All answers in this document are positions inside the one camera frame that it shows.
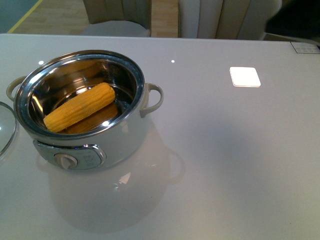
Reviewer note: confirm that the yellow corn cob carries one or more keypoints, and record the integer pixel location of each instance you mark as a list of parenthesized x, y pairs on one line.
[(80, 107)]

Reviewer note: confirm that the glass pot lid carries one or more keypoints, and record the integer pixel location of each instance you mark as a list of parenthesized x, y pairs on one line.
[(8, 128)]

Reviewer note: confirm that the white electric cooking pot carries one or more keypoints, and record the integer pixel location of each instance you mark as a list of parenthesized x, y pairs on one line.
[(101, 140)]

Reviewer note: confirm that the beige chair left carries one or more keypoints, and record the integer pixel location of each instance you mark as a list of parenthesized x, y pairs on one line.
[(118, 18)]

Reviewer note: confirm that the beige chair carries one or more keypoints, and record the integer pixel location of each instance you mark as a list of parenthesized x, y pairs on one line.
[(225, 19), (118, 18)]

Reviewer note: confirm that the beige chair middle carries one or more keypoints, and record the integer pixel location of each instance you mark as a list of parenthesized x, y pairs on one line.
[(225, 19)]

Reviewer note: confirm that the table label sticker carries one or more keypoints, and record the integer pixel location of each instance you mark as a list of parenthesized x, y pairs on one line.
[(305, 48)]

